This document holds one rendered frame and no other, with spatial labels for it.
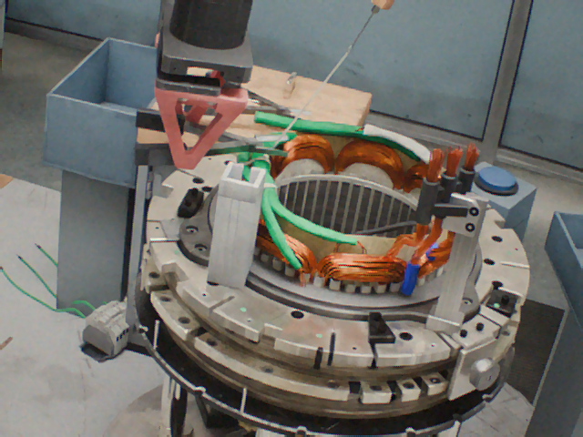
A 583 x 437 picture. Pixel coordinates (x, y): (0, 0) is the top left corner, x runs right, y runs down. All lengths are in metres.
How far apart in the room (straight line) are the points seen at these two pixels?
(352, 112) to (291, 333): 0.44
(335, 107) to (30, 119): 2.28
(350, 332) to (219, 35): 0.23
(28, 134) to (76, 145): 2.16
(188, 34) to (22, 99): 2.74
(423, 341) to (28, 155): 2.49
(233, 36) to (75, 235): 0.51
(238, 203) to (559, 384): 0.43
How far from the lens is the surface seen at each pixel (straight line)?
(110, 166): 1.23
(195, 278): 0.91
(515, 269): 1.00
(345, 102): 1.28
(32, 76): 3.75
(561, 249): 1.14
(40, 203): 1.58
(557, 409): 1.16
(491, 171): 1.25
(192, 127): 0.94
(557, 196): 3.54
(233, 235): 0.88
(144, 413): 1.23
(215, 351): 0.90
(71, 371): 1.30
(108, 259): 1.32
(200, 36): 0.86
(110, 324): 1.31
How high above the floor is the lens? 1.61
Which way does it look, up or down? 31 degrees down
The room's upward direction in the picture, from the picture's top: 10 degrees clockwise
